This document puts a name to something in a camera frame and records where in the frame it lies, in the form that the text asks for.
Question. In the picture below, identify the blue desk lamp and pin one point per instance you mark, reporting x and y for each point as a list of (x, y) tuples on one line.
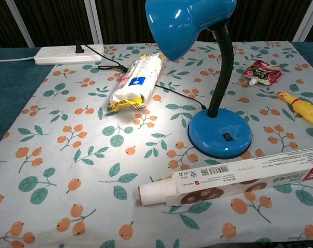
[(179, 28)]

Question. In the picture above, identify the white yellow tissue package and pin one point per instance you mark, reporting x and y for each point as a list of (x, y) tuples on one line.
[(138, 82)]

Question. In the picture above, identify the floral tablecloth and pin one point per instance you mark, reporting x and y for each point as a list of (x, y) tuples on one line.
[(81, 155)]

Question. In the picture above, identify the white cling film box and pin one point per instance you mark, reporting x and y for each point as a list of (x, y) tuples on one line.
[(223, 178)]

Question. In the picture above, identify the white power strip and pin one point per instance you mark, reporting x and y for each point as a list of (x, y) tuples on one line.
[(65, 55)]

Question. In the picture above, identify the red drink pouch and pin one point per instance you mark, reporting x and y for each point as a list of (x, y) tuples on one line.
[(265, 73)]

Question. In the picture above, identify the black folding partition screen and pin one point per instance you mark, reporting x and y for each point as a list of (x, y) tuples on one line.
[(55, 20)]

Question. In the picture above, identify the teal table cover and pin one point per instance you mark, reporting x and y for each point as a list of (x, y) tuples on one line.
[(14, 85)]

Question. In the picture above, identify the yellow rubber chicken toy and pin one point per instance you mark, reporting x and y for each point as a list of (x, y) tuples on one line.
[(305, 108)]

